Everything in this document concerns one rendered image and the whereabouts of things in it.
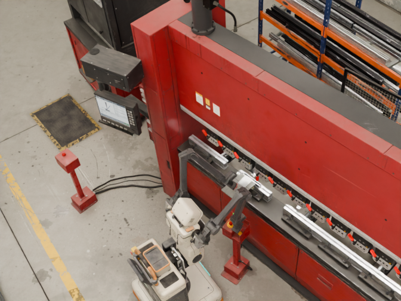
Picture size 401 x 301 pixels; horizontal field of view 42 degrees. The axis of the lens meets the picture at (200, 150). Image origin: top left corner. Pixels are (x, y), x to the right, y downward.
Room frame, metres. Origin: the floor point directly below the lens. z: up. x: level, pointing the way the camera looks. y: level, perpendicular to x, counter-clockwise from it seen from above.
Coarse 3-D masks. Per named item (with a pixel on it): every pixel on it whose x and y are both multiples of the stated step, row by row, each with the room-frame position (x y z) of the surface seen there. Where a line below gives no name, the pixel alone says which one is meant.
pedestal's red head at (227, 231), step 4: (232, 212) 2.71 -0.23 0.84; (228, 220) 2.66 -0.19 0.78; (224, 224) 2.63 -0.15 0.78; (224, 228) 2.58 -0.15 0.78; (228, 228) 2.58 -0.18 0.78; (244, 228) 2.58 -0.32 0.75; (248, 228) 2.57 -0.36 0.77; (224, 232) 2.58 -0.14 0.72; (228, 232) 2.55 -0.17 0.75; (232, 232) 2.54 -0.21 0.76; (244, 232) 2.52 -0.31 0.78; (248, 232) 2.57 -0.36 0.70; (228, 236) 2.55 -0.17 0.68; (232, 236) 2.54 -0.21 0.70; (236, 236) 2.53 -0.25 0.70; (240, 236) 2.48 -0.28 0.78; (244, 236) 2.52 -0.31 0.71; (236, 240) 2.49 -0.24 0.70; (240, 240) 2.48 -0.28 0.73
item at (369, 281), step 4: (360, 276) 1.93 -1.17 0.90; (368, 276) 1.92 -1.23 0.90; (364, 280) 1.89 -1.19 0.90; (368, 280) 1.89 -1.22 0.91; (372, 280) 1.88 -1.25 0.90; (368, 284) 1.86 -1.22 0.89; (372, 284) 1.85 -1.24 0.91; (376, 284) 1.84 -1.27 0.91; (376, 288) 1.81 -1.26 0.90; (380, 288) 1.81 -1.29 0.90; (384, 288) 1.80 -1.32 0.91; (380, 292) 1.78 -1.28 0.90; (384, 292) 1.77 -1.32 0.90; (384, 296) 1.75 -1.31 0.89; (388, 296) 1.74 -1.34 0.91; (392, 296) 1.73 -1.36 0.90; (388, 300) 1.71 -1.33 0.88
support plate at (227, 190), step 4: (240, 176) 2.98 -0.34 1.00; (236, 180) 2.94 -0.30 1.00; (248, 184) 2.88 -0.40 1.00; (252, 184) 2.88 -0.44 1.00; (224, 188) 2.86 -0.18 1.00; (228, 188) 2.86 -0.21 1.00; (236, 188) 2.85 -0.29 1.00; (224, 192) 2.82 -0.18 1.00; (228, 192) 2.81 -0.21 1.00; (232, 192) 2.81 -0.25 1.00; (232, 196) 2.76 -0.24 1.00
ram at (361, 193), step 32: (192, 64) 3.41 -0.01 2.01; (192, 96) 3.44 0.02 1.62; (224, 96) 3.12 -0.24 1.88; (256, 96) 2.86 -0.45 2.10; (224, 128) 3.14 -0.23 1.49; (256, 128) 2.85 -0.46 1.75; (288, 128) 2.61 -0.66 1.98; (256, 160) 2.85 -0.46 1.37; (288, 160) 2.59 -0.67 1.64; (320, 160) 2.38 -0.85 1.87; (352, 160) 2.19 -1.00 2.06; (320, 192) 2.34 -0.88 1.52; (352, 192) 2.15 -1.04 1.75; (384, 192) 1.98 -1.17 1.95; (352, 224) 2.10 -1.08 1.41; (384, 224) 1.93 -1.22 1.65
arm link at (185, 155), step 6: (186, 150) 2.83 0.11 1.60; (192, 150) 2.82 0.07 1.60; (180, 156) 2.78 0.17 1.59; (186, 156) 2.77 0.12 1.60; (180, 162) 2.76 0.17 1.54; (186, 162) 2.76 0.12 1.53; (180, 168) 2.74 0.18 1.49; (186, 168) 2.74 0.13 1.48; (180, 174) 2.72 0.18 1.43; (186, 174) 2.72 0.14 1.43; (180, 180) 2.71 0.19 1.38; (186, 180) 2.70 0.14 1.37; (180, 186) 2.69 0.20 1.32; (186, 186) 2.68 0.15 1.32; (186, 192) 2.64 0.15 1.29
